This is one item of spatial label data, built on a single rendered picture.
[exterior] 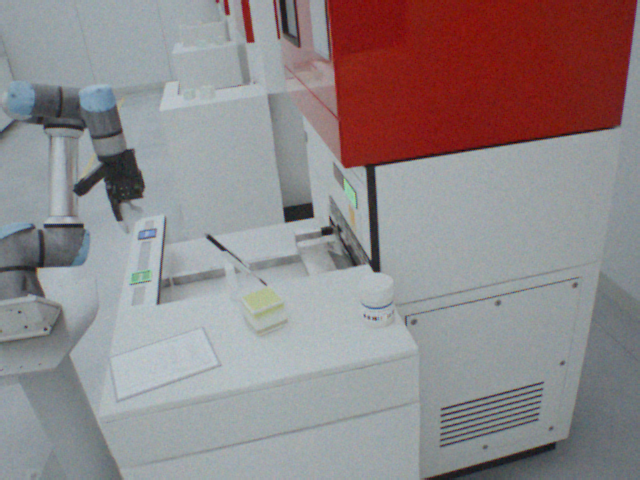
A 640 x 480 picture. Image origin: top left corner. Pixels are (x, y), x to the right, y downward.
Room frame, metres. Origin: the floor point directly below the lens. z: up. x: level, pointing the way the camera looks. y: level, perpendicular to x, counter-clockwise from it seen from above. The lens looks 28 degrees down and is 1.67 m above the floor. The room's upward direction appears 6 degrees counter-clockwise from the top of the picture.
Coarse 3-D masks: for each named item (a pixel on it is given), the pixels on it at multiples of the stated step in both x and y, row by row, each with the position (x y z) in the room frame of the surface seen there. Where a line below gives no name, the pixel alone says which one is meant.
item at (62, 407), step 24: (24, 384) 1.20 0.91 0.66; (48, 384) 1.20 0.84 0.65; (72, 384) 1.25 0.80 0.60; (48, 408) 1.19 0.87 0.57; (72, 408) 1.22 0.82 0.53; (48, 432) 1.20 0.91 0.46; (72, 432) 1.20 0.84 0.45; (96, 432) 1.26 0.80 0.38; (48, 456) 1.27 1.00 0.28; (72, 456) 1.19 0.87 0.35; (96, 456) 1.23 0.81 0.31
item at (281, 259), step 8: (272, 256) 1.47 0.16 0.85; (280, 256) 1.46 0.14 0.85; (288, 256) 1.47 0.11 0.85; (296, 256) 1.47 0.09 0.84; (248, 264) 1.44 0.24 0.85; (256, 264) 1.45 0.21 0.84; (264, 264) 1.45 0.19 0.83; (272, 264) 1.46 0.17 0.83; (280, 264) 1.46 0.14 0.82; (184, 272) 1.43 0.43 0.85; (192, 272) 1.42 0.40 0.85; (200, 272) 1.42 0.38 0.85; (208, 272) 1.42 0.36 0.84; (216, 272) 1.43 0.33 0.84; (224, 272) 1.43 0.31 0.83; (240, 272) 1.44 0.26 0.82; (176, 280) 1.41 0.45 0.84; (184, 280) 1.41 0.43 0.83; (192, 280) 1.41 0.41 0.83; (200, 280) 1.42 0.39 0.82
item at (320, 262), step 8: (304, 256) 1.40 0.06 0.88; (312, 256) 1.39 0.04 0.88; (320, 256) 1.39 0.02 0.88; (328, 256) 1.38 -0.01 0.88; (304, 264) 1.36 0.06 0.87; (312, 264) 1.35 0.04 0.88; (320, 264) 1.34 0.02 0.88; (328, 264) 1.34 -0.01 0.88; (312, 272) 1.30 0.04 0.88; (320, 272) 1.30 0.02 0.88
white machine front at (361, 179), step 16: (304, 128) 1.97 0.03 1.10; (320, 144) 1.69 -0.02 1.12; (320, 160) 1.71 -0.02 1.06; (336, 160) 1.47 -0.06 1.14; (320, 176) 1.74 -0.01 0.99; (352, 176) 1.29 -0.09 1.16; (368, 176) 1.18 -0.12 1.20; (320, 192) 1.78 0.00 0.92; (336, 192) 1.51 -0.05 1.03; (368, 192) 1.18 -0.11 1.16; (320, 208) 1.81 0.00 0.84; (352, 208) 1.32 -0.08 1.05; (368, 208) 1.17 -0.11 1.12; (352, 224) 1.33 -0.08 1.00; (368, 224) 1.17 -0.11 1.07; (368, 240) 1.18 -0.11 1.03
